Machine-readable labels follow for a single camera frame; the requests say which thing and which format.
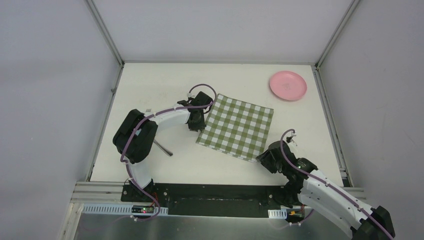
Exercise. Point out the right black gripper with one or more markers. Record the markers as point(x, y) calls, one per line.
point(264, 159)

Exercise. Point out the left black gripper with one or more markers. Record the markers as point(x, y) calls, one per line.
point(205, 103)

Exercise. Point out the green checkered cloth napkin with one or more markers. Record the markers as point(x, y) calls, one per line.
point(236, 128)

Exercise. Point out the silver knife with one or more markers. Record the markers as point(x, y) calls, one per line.
point(162, 148)

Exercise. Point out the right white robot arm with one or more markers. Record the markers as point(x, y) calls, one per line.
point(307, 185)

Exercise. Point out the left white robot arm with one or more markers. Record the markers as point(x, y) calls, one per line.
point(135, 136)

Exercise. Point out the pink plate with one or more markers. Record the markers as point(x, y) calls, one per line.
point(288, 85)

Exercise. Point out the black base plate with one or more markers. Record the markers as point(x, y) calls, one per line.
point(209, 200)

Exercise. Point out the aluminium frame rail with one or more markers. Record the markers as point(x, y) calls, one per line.
point(97, 192)

